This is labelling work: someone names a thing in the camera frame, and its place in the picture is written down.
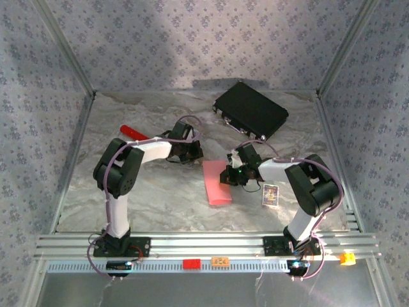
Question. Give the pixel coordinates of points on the aluminium side rail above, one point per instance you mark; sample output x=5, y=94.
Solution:
x=74, y=160
x=335, y=144

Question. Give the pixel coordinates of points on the aluminium mounting rail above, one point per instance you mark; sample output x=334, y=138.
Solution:
x=207, y=244

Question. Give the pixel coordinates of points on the orange label tag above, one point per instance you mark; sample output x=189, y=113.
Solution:
x=220, y=261

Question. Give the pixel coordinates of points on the pink paper sheet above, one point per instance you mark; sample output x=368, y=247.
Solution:
x=212, y=185

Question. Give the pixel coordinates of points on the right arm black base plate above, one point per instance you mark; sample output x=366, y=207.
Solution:
x=271, y=246

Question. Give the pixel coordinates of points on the aluminium frame post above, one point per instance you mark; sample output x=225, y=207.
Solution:
x=66, y=48
x=345, y=48

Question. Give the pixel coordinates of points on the orange yellow block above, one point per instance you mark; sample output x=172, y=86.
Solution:
x=347, y=259

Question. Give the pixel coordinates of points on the red cylinder marker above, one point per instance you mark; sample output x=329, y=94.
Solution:
x=131, y=132

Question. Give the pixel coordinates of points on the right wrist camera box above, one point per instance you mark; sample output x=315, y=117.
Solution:
x=237, y=161

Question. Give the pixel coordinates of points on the playing card box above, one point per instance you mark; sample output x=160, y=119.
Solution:
x=270, y=195

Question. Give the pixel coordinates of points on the black hard case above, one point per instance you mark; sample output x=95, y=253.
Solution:
x=252, y=110

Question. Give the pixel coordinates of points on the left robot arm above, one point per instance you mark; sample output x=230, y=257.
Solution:
x=121, y=172

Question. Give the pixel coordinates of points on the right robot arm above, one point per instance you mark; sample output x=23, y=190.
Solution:
x=313, y=188

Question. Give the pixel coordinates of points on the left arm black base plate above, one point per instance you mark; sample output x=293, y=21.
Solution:
x=143, y=246

